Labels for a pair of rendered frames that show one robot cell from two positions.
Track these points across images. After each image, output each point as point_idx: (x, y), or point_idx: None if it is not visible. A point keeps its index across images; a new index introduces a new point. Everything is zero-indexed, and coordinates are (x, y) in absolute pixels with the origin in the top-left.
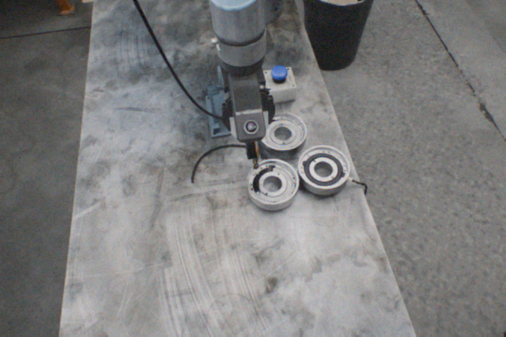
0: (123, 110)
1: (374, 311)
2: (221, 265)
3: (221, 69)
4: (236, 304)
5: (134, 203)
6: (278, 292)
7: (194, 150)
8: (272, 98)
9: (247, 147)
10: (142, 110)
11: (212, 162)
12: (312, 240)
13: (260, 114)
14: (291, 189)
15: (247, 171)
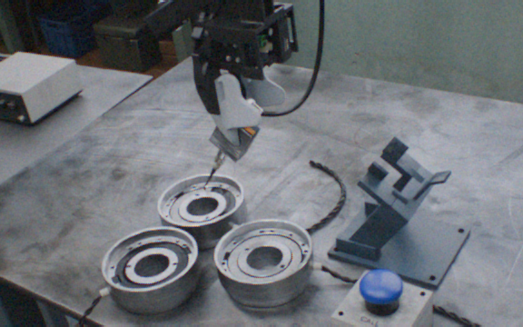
0: None
1: None
2: (183, 151)
3: (277, 3)
4: (138, 146)
5: (338, 117)
6: (105, 175)
7: None
8: (193, 54)
9: None
10: (505, 159)
11: (321, 191)
12: (105, 225)
13: (162, 5)
14: None
15: (264, 215)
